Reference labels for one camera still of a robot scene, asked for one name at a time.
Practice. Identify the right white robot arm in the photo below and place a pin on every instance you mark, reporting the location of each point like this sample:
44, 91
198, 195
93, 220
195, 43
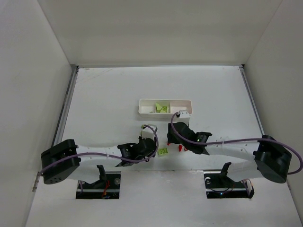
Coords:
269, 160

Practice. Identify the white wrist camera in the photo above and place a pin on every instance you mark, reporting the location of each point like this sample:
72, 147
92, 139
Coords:
148, 131
184, 117

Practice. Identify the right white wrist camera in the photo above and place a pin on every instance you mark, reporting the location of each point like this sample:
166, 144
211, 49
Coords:
184, 117

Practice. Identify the white divided container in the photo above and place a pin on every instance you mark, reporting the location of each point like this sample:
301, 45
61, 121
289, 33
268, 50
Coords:
173, 106

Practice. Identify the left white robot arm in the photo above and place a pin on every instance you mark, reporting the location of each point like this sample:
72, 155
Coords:
67, 160

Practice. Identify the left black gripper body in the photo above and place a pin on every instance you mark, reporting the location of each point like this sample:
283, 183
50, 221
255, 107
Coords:
147, 146

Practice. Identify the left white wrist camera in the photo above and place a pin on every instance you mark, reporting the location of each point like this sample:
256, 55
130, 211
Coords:
148, 131

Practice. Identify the green 2x2 lego plate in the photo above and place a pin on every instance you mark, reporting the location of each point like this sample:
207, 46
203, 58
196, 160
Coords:
162, 151

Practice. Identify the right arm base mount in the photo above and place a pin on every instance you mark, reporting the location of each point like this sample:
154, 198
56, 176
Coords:
219, 186

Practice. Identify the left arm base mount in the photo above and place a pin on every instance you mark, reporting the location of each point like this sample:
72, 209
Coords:
107, 187

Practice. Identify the green slope lego brick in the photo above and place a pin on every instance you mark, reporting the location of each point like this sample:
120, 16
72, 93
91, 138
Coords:
158, 107

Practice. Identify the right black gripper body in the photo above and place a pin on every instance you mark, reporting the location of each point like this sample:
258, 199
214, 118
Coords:
175, 136

